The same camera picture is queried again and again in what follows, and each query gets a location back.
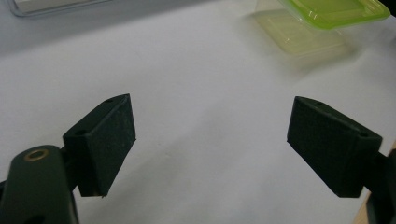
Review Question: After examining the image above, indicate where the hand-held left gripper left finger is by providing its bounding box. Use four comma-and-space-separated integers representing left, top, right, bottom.
62, 93, 137, 198

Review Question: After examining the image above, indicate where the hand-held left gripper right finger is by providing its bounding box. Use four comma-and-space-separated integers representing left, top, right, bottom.
286, 95, 384, 199

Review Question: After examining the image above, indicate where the clear plastic container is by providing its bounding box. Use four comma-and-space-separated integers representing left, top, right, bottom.
254, 0, 351, 58

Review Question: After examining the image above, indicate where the green container lid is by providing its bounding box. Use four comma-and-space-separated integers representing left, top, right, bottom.
277, 0, 391, 31

